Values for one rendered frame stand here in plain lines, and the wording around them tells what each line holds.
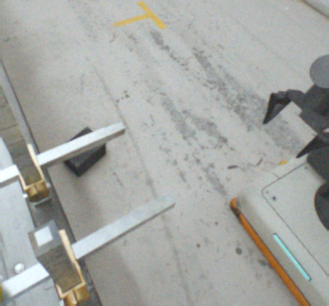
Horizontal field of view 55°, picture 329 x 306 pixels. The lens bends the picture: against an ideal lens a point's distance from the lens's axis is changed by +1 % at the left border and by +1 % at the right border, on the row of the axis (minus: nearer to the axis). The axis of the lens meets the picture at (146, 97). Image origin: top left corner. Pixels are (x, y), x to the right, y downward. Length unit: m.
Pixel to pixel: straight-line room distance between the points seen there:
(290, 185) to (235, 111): 0.68
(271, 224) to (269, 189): 0.15
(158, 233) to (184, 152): 0.47
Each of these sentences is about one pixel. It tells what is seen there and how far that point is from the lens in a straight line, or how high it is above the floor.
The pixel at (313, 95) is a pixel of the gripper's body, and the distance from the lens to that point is 0.68.
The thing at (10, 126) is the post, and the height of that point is 1.06.
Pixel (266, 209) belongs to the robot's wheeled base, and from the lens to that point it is 1.48.
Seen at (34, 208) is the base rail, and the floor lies 0.70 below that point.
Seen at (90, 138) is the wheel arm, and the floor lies 0.82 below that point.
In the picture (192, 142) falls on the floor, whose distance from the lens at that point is 1.86.
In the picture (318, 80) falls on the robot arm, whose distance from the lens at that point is 0.60.
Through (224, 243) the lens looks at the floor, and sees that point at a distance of 1.67.
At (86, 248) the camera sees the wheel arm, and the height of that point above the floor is 0.84.
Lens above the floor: 1.55
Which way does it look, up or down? 50 degrees down
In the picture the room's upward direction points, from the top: 6 degrees clockwise
